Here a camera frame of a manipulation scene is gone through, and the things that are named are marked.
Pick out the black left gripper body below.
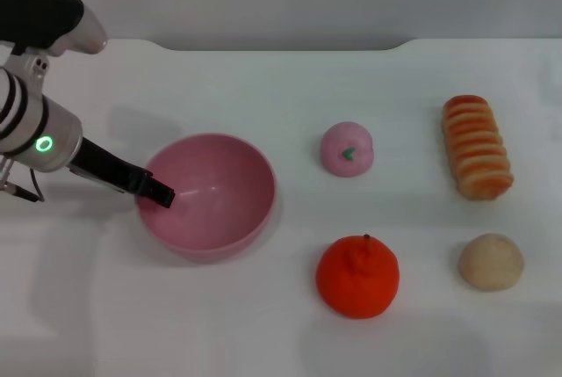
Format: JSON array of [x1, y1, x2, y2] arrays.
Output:
[[68, 135, 153, 196]]

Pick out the pink bowl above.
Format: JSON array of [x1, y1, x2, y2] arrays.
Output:
[[134, 132, 277, 264]]

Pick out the pink toy peach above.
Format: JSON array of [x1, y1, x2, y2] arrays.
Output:
[[320, 121, 376, 179]]

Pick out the orange toy tangerine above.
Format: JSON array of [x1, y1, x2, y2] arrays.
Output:
[[315, 233, 400, 320]]

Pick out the orange striped bread roll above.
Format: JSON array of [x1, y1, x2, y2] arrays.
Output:
[[441, 94, 515, 201]]

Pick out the beige round bun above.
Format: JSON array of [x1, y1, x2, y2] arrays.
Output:
[[458, 233, 526, 293]]

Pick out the left arm cable with plug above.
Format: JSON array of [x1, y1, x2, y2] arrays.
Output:
[[0, 155, 45, 203]]

